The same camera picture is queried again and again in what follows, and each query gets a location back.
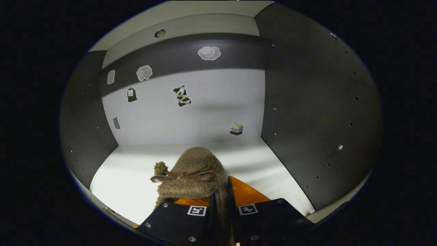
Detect brown fuzzy shoe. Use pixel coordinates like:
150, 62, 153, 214
150, 147, 236, 246

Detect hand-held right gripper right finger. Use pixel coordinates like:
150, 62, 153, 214
227, 176, 313, 246

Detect white shoe cabinet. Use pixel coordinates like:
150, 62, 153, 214
60, 0, 383, 228

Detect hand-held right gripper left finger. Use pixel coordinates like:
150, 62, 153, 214
137, 196, 215, 246

